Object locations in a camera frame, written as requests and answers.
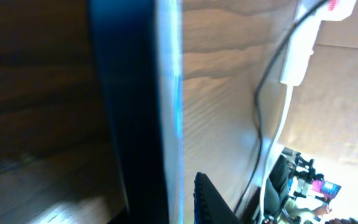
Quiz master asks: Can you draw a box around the laptop with lit screen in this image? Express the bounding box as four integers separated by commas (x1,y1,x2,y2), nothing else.
311,180,342,199

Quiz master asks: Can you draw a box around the cardboard panel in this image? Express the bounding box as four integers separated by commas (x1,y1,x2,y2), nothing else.
280,1,358,168

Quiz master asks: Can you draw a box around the white power strip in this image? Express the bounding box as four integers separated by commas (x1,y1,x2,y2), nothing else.
279,0,356,86

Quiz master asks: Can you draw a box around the white power strip cord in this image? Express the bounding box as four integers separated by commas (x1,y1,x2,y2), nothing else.
259,83,294,223

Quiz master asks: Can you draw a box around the black USB charging cable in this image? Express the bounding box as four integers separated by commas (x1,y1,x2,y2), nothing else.
233,0,329,215

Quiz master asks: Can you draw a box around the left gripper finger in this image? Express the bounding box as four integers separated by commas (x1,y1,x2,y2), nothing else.
193,172,241,224

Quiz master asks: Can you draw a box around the black office chair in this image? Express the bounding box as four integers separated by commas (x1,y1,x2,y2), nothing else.
264,155,289,223

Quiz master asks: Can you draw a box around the blue Galaxy smartphone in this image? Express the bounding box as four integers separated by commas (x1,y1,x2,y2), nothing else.
88,0,184,223

